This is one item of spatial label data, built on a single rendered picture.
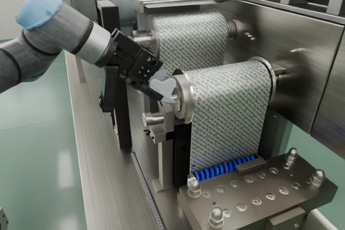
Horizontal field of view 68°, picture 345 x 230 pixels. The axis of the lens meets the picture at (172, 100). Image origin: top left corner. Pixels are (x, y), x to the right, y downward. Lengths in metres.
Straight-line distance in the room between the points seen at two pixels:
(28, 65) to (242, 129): 0.55
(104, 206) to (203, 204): 0.33
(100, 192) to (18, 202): 1.44
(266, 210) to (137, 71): 0.46
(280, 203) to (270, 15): 0.53
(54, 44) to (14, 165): 2.18
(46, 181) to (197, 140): 1.81
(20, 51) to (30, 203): 1.81
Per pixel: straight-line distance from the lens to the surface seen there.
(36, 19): 0.50
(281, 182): 0.80
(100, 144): 1.11
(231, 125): 0.73
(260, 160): 0.82
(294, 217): 0.75
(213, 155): 0.77
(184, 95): 0.62
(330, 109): 0.74
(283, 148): 1.22
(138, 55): 0.55
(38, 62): 0.56
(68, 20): 0.50
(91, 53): 0.52
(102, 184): 0.95
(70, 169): 2.40
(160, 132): 0.74
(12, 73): 0.52
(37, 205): 2.23
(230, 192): 0.74
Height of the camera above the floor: 1.58
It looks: 30 degrees down
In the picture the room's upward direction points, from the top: straight up
